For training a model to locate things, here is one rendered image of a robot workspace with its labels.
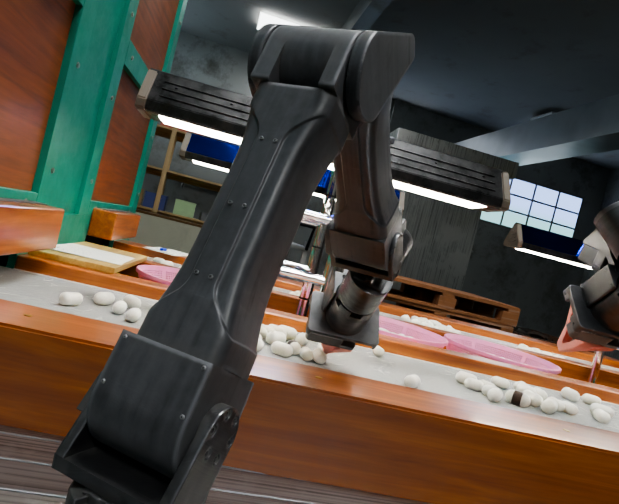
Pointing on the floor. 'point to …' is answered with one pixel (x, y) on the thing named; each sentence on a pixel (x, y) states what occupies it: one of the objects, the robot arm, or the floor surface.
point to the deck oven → (442, 221)
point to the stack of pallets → (453, 304)
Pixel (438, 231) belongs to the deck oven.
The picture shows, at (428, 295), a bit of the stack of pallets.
